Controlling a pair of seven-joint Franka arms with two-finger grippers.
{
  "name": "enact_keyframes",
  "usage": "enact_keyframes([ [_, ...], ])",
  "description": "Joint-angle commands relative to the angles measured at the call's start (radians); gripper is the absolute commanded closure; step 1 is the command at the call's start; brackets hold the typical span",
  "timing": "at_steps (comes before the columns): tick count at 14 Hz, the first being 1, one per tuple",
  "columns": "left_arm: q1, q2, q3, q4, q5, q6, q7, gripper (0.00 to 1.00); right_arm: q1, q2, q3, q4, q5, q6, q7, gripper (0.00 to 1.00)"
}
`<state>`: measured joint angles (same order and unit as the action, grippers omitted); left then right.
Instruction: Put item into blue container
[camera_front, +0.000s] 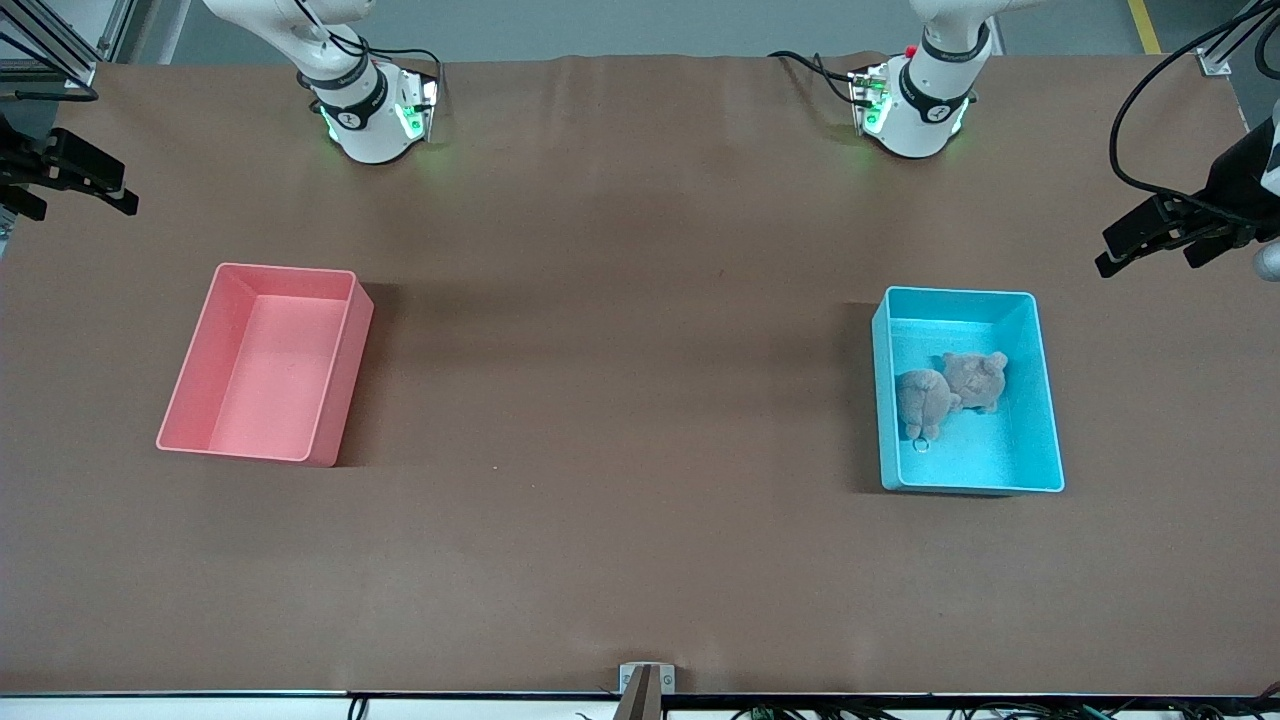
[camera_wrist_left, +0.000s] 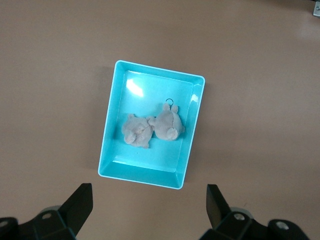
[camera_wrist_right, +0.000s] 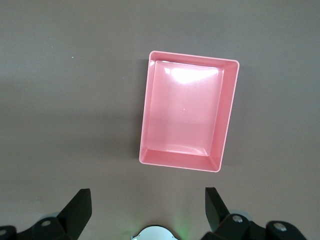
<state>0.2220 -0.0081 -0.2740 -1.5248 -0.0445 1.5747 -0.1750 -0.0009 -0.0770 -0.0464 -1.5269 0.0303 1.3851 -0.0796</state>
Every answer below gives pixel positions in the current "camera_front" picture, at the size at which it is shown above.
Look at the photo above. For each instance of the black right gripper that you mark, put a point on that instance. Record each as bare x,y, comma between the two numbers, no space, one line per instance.
14,163

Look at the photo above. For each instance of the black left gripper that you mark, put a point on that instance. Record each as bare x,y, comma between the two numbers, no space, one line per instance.
1232,182

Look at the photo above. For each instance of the grey plush toy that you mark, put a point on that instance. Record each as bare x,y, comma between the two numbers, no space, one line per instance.
925,398
975,380

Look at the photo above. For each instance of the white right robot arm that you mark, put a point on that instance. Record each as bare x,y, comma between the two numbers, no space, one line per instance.
370,130

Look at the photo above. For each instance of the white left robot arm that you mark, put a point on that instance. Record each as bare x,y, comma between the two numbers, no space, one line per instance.
925,125

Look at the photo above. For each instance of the blue plastic box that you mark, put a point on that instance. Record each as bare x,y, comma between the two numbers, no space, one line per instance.
990,460

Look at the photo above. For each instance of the pink plastic box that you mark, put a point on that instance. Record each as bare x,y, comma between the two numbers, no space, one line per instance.
280,420

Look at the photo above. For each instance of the brown table cover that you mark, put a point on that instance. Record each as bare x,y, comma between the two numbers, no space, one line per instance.
640,400

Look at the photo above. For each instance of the silver aluminium frame profile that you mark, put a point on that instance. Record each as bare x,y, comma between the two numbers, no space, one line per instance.
1240,33
115,30

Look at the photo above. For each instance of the grey metal bracket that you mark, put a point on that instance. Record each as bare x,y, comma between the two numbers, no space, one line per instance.
667,680

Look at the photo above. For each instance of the brown post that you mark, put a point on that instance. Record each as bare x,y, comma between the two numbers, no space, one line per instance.
640,700

